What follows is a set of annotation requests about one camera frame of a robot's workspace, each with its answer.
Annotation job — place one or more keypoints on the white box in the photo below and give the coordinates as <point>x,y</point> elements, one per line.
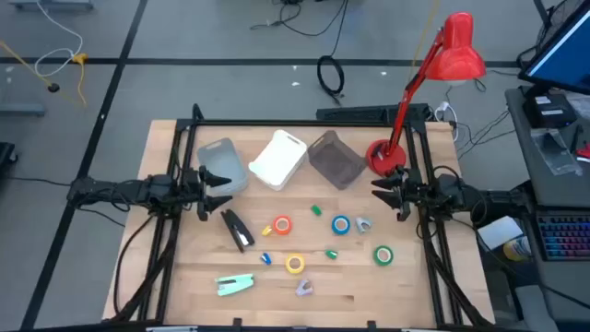
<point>500,233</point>

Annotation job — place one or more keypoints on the yellow wipes container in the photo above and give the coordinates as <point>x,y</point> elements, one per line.
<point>516,249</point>

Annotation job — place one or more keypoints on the black mini computer box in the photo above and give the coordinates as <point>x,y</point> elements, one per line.
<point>548,110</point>

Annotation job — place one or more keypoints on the white power adapter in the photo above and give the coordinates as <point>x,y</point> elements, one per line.
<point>442,107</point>

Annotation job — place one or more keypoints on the blue mini stapler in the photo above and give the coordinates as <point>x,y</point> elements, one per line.
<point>266,258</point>

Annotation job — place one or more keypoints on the grey floor rail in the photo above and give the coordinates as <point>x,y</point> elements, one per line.
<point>50,4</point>
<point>20,110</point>

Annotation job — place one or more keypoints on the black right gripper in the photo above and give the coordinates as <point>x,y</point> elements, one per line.
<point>403,193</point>

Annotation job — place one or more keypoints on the grey-blue staple remover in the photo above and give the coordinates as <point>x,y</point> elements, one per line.
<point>361,226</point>

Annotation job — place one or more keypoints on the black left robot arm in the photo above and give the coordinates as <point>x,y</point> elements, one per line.
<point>138,191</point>

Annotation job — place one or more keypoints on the orange tape roll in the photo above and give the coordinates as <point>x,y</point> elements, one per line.
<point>275,225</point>

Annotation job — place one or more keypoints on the grey binder clip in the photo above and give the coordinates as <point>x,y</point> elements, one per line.
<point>305,289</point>

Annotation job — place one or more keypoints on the backlit rainbow keyboard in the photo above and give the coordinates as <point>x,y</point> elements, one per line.
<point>564,235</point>

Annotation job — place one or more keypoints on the black round floor plug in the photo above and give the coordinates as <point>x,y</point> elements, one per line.
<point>54,87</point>

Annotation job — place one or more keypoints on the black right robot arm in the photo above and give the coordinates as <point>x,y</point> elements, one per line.
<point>461,196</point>

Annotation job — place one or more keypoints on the yellow mini stapler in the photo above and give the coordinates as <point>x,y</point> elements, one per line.
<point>267,230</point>

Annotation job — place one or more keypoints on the blue tape roll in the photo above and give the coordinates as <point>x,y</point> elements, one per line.
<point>333,225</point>

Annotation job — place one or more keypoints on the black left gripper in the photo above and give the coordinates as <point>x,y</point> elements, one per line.
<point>203,193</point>

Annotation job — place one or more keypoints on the mint green stapler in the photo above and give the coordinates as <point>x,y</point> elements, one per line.
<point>232,284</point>

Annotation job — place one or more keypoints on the brown translucent plastic bin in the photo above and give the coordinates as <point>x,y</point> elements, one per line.
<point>334,161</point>

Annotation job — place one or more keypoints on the green mini stapler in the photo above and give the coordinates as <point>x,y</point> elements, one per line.
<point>331,254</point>
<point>315,210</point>

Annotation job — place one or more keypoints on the white plastic bin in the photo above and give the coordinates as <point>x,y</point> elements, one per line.
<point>279,159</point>

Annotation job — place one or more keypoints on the black aluminium table frame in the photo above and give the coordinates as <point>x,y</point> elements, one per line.
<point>299,123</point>

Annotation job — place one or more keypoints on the grey desk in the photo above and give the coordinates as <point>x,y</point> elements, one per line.
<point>525,161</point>

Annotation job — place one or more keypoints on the yellow tape roll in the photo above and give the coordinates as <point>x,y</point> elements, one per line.
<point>287,264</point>

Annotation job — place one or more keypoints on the black stapler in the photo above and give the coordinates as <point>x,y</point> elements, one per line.
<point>235,228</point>

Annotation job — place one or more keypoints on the computer monitor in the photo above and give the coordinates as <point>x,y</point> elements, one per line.
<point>567,55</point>

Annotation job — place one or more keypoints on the grey plastic bin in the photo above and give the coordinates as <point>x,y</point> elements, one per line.
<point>221,159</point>

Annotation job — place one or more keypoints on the black caster base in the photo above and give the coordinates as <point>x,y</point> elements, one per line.
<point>7,153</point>

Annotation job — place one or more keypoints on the red desk lamp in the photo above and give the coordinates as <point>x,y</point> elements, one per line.
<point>456,55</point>

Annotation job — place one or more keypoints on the green tape roll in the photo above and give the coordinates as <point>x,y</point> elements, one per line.
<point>375,256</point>

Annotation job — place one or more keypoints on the clear plastic bag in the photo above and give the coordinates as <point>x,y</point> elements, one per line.
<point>553,152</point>

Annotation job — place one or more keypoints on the red tool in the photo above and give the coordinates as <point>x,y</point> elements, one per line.
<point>584,152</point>

